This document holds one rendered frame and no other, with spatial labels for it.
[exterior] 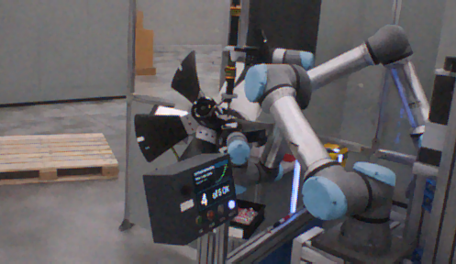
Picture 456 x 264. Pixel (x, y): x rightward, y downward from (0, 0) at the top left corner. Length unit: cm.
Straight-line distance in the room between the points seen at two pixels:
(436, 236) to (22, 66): 644
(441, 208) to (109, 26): 667
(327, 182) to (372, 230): 22
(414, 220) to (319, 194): 42
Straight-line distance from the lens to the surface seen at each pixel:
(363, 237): 148
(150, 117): 231
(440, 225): 161
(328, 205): 134
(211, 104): 218
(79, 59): 766
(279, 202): 299
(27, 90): 750
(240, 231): 195
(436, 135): 162
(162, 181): 132
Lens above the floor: 171
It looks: 15 degrees down
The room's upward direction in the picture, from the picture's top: 4 degrees clockwise
